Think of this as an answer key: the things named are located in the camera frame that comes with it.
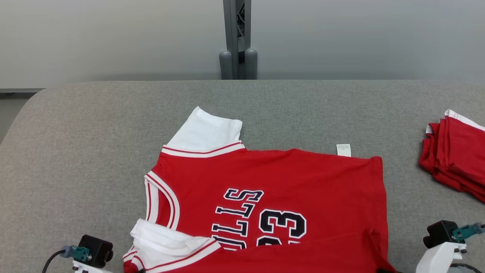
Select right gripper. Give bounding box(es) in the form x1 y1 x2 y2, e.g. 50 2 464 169
415 242 468 273

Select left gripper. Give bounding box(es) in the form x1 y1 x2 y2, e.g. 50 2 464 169
72 260 114 273

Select red white sports shorts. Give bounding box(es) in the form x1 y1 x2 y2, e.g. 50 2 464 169
419 109 485 203

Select red white basketball jersey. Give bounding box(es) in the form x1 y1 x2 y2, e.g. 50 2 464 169
123 106 396 273

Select left camera cable teal plug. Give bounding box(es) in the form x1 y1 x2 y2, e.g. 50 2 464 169
42 245 91 273

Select camera cable teal plug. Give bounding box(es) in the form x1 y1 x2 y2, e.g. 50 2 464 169
452 223 485 240
42 245 91 273

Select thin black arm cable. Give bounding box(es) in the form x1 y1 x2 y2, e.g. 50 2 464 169
450 262 483 273

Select right camera cable teal plug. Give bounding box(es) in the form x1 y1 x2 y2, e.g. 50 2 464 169
452 223 485 240

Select grey wall baseboard strip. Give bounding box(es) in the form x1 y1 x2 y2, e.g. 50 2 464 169
0 88 45 94

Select grey cylindrical post foot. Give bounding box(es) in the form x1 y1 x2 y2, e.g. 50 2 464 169
244 48 258 80
219 50 233 80

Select grey metal partition post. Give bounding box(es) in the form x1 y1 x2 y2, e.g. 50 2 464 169
223 0 252 80

